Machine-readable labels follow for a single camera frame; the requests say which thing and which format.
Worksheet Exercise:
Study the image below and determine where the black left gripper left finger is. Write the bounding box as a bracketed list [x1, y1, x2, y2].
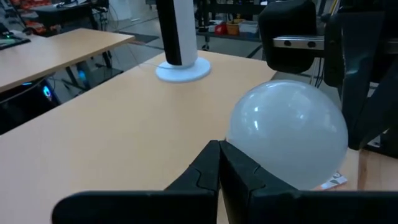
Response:
[51, 139, 221, 224]

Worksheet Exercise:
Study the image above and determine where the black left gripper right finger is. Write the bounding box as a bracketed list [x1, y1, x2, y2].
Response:
[219, 139, 398, 224]

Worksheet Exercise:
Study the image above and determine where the wooden neighbour desk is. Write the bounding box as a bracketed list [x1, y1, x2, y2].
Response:
[0, 27, 136, 93]

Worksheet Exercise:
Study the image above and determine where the orange pot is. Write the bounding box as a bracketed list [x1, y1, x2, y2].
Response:
[226, 19, 245, 36]

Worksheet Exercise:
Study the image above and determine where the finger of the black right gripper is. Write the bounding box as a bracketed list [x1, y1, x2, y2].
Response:
[323, 12, 398, 151]

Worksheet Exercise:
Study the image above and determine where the red storage tub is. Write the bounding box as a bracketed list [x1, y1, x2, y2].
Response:
[214, 23, 228, 36]

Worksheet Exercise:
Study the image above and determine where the white round lightbulb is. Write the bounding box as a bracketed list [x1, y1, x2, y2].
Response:
[226, 79, 349, 191]

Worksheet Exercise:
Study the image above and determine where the black computer blue light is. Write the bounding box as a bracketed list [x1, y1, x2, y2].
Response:
[0, 77, 62, 135]
[75, 60, 91, 88]

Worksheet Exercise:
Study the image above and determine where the white storage box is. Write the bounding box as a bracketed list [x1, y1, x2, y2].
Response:
[238, 21, 260, 39]

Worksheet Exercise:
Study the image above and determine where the small printed marker card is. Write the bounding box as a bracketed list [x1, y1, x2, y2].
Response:
[320, 172, 349, 191]

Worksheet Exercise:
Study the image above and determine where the white and black pole stand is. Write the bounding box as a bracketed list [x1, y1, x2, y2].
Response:
[154, 0, 213, 84]

